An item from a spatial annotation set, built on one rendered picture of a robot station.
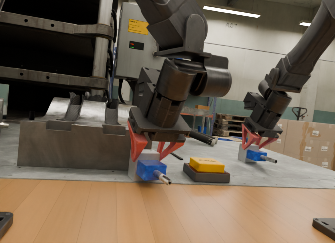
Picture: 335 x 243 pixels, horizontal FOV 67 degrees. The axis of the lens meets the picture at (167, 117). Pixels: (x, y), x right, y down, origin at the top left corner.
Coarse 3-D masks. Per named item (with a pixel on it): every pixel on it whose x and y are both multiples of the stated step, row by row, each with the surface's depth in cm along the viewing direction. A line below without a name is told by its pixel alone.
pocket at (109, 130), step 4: (104, 128) 57; (108, 128) 57; (112, 128) 57; (116, 128) 58; (120, 128) 58; (124, 128) 58; (104, 132) 57; (108, 132) 57; (112, 132) 57; (116, 132) 58; (120, 132) 58; (124, 132) 58
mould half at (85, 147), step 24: (24, 120) 49; (48, 120) 53; (96, 120) 72; (120, 120) 75; (24, 144) 49; (48, 144) 50; (72, 144) 51; (96, 144) 52; (120, 144) 54; (96, 168) 53; (120, 168) 54
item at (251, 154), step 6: (240, 144) 81; (252, 144) 82; (240, 150) 81; (246, 150) 79; (252, 150) 77; (258, 150) 79; (240, 156) 81; (246, 156) 79; (252, 156) 76; (258, 156) 75; (264, 156) 74; (276, 162) 71
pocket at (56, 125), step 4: (48, 124) 53; (52, 124) 54; (56, 124) 54; (60, 124) 55; (64, 124) 55; (68, 124) 55; (48, 128) 54; (52, 128) 54; (56, 128) 54; (60, 128) 55; (64, 128) 55; (68, 128) 55
